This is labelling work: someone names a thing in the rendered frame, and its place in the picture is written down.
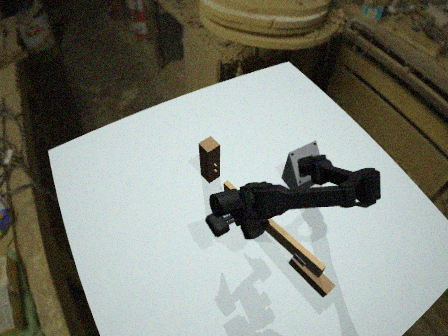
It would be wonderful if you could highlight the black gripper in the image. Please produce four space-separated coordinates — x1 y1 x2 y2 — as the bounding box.
205 211 244 238

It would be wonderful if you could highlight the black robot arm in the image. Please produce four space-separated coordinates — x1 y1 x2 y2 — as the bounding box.
209 155 381 239

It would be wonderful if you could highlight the long wooden rail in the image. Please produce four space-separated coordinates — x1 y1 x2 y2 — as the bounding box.
223 180 326 278

